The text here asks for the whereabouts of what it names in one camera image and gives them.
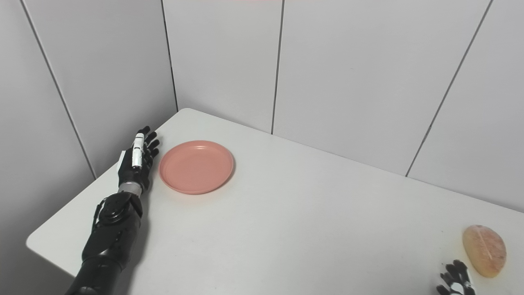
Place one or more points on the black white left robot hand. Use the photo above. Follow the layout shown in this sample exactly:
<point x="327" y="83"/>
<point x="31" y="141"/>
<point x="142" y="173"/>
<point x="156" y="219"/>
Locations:
<point x="135" y="168"/>

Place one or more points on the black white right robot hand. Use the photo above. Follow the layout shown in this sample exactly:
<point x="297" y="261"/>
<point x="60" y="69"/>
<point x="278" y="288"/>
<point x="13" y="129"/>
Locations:
<point x="456" y="282"/>

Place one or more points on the oval bread roll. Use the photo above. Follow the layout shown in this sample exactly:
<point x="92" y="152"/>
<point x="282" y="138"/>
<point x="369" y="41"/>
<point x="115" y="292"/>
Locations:
<point x="484" y="250"/>

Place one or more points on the pink round plate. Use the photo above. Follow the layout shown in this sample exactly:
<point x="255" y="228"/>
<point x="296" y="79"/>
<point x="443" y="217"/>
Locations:
<point x="196" y="167"/>

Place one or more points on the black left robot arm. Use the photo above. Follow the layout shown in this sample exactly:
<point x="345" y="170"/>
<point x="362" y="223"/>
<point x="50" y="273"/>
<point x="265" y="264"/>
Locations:
<point x="106" y="241"/>

